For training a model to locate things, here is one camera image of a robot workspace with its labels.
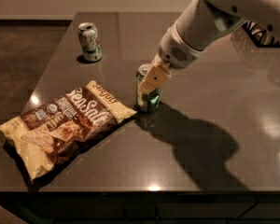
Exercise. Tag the white green soda can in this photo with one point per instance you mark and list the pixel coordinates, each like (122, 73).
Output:
(89, 42)

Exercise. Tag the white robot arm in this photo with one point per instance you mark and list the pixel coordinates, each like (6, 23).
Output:
(202, 23)

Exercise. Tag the brown sea salt chip bag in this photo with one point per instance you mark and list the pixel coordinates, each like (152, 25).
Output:
(53, 133)

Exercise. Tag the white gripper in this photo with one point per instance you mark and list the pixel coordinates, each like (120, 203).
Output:
(176, 51)

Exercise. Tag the black wire napkin holder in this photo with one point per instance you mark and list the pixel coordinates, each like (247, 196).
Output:
(260, 37)

